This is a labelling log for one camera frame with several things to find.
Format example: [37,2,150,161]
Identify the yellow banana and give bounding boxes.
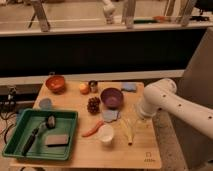
[120,119,133,145]

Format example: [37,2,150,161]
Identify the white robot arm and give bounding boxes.
[135,78,213,139]

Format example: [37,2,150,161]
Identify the small metal cup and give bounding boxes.
[88,80,98,93]

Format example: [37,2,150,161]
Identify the white plastic cup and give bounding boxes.
[97,125,114,145]

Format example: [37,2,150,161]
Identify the purple bowl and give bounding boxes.
[100,87,124,109]

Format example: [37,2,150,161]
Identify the blue cloth at back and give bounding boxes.
[121,82,137,92]

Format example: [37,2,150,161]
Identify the orange fruit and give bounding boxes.
[79,83,89,95]

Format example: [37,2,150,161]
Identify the brown pine cone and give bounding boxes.
[87,97,100,114]

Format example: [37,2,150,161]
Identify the blue cloth near bowl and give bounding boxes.
[102,110,119,122]

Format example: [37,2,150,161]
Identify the orange carrot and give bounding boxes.
[81,120,104,137]

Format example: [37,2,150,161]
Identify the orange bowl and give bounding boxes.
[45,75,65,93]

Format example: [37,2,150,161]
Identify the green plastic tray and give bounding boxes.
[2,109,78,161]

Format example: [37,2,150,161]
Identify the grey sponge block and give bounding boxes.
[45,134,69,146]

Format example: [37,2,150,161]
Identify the black handled brush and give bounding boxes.
[21,115,56,156]

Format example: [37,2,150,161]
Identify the black cables at left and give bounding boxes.
[0,85,18,144]

